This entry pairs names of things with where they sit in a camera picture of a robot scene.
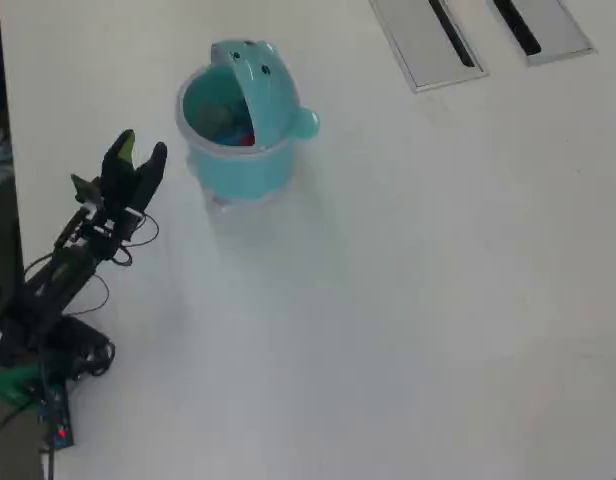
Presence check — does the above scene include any green table clamp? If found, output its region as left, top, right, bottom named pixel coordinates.
left=0, top=362, right=44, bottom=407

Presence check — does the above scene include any silver table cable hatch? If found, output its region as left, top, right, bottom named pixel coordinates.
left=487, top=0, right=598, bottom=67
left=368, top=0, right=490, bottom=95

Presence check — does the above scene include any blue controller circuit board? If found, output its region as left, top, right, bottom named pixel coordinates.
left=37, top=384, right=75, bottom=449

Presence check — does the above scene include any teal hippo shaped bin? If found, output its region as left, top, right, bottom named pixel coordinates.
left=176, top=39, right=322, bottom=206

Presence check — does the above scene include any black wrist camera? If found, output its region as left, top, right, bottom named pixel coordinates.
left=70, top=173, right=103, bottom=206

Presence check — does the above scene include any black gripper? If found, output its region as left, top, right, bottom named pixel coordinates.
left=82, top=129, right=168, bottom=259

